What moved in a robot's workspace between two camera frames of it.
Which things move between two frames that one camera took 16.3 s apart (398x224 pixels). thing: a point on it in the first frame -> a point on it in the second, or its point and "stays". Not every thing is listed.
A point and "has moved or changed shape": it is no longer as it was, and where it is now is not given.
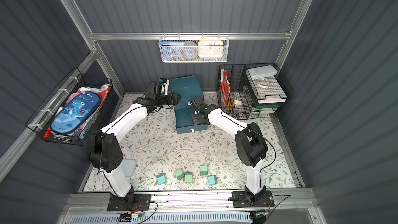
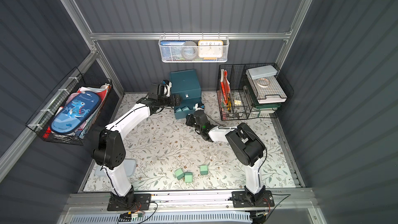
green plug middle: x=188 y=177 stays
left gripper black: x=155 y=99 stays
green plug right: x=203 y=169 stays
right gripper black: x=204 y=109 -> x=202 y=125
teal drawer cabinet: x=183 y=89 has moved or changed shape
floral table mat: x=207 y=161 stays
